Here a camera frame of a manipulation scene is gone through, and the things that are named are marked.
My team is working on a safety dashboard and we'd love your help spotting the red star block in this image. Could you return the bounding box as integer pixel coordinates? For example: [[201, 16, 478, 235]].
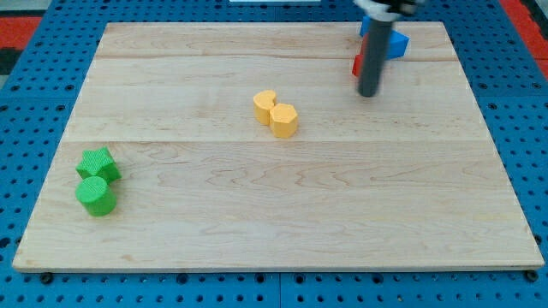
[[352, 33, 368, 77]]

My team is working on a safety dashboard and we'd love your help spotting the blue cube block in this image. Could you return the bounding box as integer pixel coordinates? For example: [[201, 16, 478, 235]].
[[360, 15, 409, 60]]

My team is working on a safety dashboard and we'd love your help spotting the green star block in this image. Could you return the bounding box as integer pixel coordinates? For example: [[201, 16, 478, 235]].
[[75, 146, 122, 184]]

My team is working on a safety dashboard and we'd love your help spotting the yellow hexagon block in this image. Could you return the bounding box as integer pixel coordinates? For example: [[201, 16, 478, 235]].
[[270, 104, 298, 138]]

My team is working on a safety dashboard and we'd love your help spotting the light wooden board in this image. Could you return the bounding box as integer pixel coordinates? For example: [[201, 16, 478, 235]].
[[13, 22, 545, 273]]

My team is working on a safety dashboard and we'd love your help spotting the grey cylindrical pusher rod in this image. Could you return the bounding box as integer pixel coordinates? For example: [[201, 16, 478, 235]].
[[357, 19, 393, 98]]

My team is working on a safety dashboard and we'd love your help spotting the green cylinder block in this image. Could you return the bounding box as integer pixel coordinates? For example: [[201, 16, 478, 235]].
[[75, 176, 116, 216]]

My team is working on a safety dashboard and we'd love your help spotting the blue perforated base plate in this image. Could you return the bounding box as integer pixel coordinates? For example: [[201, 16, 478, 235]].
[[1, 0, 547, 307]]

